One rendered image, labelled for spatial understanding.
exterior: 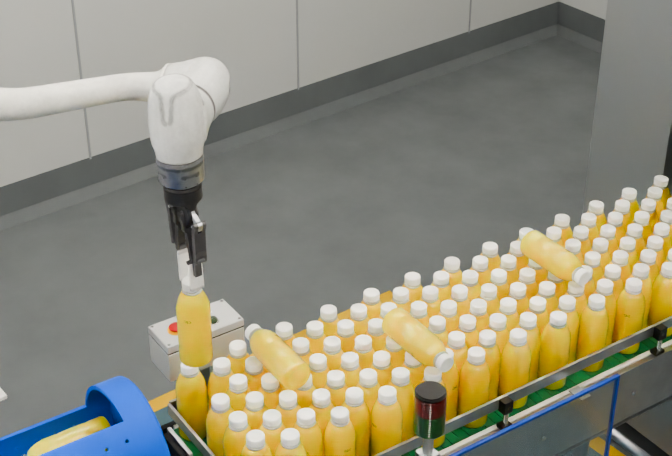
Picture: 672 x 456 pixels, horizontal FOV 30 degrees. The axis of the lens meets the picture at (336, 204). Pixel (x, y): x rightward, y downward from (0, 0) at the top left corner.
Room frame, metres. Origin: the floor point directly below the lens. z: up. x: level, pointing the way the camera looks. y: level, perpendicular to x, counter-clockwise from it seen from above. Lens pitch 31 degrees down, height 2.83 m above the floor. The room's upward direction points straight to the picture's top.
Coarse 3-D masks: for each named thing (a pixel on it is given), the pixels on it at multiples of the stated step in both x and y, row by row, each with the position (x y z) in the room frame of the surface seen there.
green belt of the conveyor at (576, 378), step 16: (640, 352) 2.50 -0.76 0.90; (608, 368) 2.44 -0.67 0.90; (576, 384) 2.38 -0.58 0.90; (528, 400) 2.32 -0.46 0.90; (544, 400) 2.32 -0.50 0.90; (496, 416) 2.26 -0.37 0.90; (176, 432) 2.21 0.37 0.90; (464, 432) 2.21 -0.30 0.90; (192, 448) 2.15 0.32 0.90; (416, 448) 2.15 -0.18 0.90
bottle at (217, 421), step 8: (232, 408) 2.10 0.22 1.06; (208, 416) 2.08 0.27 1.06; (216, 416) 2.07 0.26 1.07; (224, 416) 2.07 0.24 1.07; (208, 424) 2.07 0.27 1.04; (216, 424) 2.06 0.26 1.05; (224, 424) 2.06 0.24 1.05; (208, 432) 2.06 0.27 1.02; (216, 432) 2.05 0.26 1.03; (208, 440) 2.07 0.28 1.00; (216, 440) 2.05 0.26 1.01; (216, 448) 2.05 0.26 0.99
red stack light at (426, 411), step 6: (414, 396) 1.91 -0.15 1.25; (414, 402) 1.91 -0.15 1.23; (420, 402) 1.89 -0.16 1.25; (438, 402) 1.89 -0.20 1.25; (444, 402) 1.90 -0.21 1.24; (414, 408) 1.91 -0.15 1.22; (420, 408) 1.89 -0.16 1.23; (426, 408) 1.89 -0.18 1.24; (432, 408) 1.89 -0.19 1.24; (438, 408) 1.89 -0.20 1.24; (444, 408) 1.90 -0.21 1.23; (420, 414) 1.89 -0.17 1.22; (426, 414) 1.89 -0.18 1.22; (432, 414) 1.89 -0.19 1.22; (438, 414) 1.89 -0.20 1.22
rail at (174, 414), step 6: (168, 408) 2.21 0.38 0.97; (174, 408) 2.19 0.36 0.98; (174, 414) 2.18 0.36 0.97; (174, 420) 2.18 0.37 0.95; (180, 420) 2.16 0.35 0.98; (180, 426) 2.16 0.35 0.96; (186, 426) 2.13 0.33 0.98; (186, 432) 2.14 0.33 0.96; (192, 432) 2.11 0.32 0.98; (192, 438) 2.11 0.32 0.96; (198, 438) 2.09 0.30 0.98; (198, 444) 2.09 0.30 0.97; (204, 444) 2.07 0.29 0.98; (204, 450) 2.07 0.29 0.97; (210, 450) 2.06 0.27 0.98
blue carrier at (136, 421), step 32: (96, 384) 2.00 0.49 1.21; (128, 384) 1.97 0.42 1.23; (64, 416) 2.01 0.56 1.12; (96, 416) 2.05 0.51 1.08; (128, 416) 1.88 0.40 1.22; (0, 448) 1.93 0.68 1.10; (64, 448) 1.80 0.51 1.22; (96, 448) 1.81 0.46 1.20; (128, 448) 1.83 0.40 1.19; (160, 448) 1.85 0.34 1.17
